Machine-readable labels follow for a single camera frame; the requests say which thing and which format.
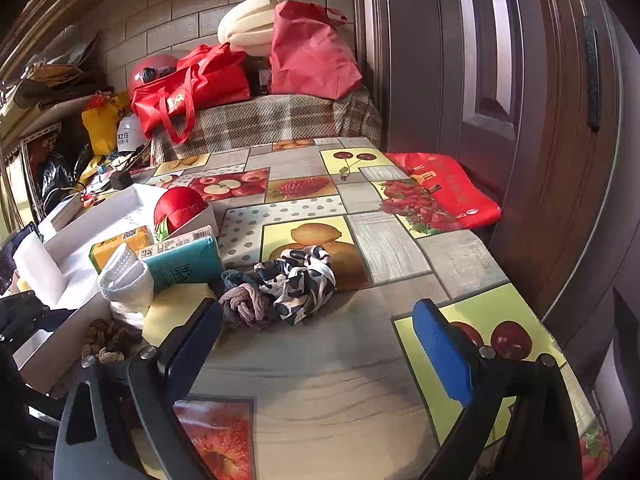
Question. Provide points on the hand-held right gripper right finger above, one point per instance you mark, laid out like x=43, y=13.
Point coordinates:
x=442, y=355

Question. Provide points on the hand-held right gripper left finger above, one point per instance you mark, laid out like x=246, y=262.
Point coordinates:
x=195, y=340

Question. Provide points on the pink-grey scrunchie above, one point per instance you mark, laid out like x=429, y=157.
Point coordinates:
x=245, y=307

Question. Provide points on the blue scrunchie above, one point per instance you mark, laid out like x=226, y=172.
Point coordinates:
x=235, y=276

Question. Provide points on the white cardboard box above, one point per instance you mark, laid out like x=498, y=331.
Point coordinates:
x=85, y=270

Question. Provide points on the black and white scrunchie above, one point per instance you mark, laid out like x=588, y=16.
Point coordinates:
x=295, y=285

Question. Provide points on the white foam block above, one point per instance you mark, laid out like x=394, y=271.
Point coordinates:
x=35, y=270

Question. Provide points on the teal tissue pack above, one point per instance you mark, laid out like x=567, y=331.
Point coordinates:
x=185, y=265

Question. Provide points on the fruit print tablecloth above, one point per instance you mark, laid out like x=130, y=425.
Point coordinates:
x=390, y=250

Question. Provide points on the yellow tissue pack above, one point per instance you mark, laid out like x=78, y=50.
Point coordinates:
x=125, y=245

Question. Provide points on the red plush ball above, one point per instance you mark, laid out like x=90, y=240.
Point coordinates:
x=177, y=207

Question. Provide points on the black plastic bag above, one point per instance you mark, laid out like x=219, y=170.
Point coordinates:
x=55, y=175

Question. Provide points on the red printed shopping bag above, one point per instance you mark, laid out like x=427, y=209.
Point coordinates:
x=450, y=190

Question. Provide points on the small black box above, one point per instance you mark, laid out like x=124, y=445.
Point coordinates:
x=121, y=178

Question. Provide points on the metal storage shelf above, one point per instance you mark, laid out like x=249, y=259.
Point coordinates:
x=30, y=135

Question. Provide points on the yellow plastic bag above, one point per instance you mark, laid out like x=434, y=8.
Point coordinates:
x=102, y=125

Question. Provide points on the white helmet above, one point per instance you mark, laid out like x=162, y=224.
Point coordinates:
x=131, y=132

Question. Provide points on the plaid cloth cover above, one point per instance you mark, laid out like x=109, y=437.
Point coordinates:
x=280, y=115

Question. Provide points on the brown paper bags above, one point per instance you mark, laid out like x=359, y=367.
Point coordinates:
x=50, y=75

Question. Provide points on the glossy red tote bag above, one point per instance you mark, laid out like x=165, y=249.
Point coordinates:
x=200, y=85

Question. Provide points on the pink helmet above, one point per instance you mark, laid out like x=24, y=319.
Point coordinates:
x=150, y=67

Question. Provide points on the brown metal door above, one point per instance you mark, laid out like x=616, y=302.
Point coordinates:
x=425, y=60

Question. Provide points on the pink-red fabric bag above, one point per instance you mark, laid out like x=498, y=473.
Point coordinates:
x=310, y=55

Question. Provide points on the cream foam roll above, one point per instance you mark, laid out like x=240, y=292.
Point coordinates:
x=245, y=27

